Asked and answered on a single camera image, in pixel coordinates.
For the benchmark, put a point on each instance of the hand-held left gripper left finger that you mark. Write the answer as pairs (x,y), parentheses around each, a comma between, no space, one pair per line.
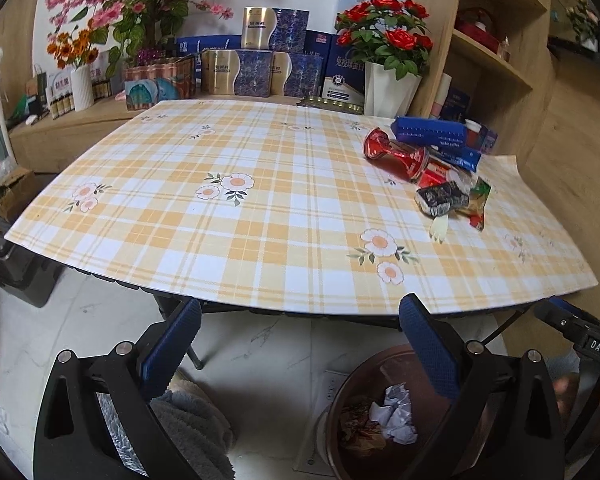
(172,345)

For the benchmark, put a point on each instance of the blue snack wrapper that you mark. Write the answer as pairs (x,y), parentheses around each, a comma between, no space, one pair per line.
(462,156)

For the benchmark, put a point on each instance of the green and red wrapper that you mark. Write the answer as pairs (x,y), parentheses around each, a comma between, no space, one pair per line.
(480,202)

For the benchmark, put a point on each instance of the cream plastic fork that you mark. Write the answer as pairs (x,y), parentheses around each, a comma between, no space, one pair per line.
(438,230)

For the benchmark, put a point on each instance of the person's left leg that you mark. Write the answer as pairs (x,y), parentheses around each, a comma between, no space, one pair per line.
(195,435)

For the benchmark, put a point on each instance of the red paper cup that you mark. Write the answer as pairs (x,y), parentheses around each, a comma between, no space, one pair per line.
(473,135)

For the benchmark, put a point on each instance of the dark blue printed packet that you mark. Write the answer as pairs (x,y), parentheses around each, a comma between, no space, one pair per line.
(427,130)

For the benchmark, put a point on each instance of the crumpled white paper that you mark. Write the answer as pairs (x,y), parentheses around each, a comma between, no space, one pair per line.
(395,412)

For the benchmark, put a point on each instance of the stack of paper cups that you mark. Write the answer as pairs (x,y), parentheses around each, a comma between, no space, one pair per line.
(441,95)

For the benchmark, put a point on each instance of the black case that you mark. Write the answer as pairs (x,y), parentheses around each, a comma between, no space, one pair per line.
(15,265)

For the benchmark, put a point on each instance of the dark blue printed box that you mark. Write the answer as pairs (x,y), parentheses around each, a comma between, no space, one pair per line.
(456,105)

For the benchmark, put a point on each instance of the beige slipper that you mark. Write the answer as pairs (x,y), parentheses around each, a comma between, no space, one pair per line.
(187,382)

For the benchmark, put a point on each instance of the dark snack wrapper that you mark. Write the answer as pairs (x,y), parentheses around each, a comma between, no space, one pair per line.
(440,199)

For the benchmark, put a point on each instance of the pink blossom plant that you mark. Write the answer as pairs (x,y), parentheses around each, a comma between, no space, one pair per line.
(140,5)

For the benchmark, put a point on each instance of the pack of small brown bottles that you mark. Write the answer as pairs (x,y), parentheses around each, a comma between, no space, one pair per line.
(60,102)

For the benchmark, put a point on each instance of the small blue carton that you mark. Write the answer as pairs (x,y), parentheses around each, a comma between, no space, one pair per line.
(489,140)

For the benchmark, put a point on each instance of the wide blue box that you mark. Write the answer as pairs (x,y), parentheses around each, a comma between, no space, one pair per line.
(210,45)

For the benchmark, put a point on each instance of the white faceted flower pot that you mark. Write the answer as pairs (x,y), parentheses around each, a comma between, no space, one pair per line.
(390,92)

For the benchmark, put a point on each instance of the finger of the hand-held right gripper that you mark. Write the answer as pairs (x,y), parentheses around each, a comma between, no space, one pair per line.
(562,316)

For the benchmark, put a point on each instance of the wooden shelf unit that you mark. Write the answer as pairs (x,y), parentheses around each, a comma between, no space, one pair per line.
(485,65)

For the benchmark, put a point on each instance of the crumpled brown wrapper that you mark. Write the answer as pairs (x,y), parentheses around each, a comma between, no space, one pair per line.
(360,432)

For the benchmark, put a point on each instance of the small dark blue box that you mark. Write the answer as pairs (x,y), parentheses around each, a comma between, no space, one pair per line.
(320,42)

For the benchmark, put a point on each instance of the potted pale flowers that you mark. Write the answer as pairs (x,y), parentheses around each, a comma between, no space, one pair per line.
(582,20)

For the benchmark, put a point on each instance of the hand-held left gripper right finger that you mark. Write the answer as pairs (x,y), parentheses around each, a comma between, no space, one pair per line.
(427,340)

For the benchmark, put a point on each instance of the gold blister tray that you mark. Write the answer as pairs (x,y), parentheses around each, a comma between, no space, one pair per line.
(330,104)

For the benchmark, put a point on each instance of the gold and blue gift box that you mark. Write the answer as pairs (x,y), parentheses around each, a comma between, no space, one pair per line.
(275,30)
(237,72)
(300,75)

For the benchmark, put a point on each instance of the orange artificial flowers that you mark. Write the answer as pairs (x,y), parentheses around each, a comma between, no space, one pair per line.
(75,50)

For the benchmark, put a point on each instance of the blue box with white label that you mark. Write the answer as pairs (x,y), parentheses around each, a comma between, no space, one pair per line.
(342,80)

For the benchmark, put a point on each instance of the person's right hand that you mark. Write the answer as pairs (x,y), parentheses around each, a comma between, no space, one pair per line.
(567,397)

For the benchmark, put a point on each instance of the red rose bouquet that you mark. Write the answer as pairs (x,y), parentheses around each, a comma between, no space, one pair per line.
(385,35)

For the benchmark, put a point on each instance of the cardboard box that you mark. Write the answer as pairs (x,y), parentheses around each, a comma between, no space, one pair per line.
(15,192)

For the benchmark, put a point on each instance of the brown round trash bin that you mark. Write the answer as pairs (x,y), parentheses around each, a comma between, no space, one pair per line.
(420,460)

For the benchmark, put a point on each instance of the folding table with plaid cloth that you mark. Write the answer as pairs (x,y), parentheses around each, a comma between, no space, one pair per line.
(260,220)

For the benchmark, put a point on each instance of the copper striped planter box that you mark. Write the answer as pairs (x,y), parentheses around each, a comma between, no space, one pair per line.
(160,85)

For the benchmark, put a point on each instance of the white ribbed vase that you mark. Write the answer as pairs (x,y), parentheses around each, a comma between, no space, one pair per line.
(82,90)

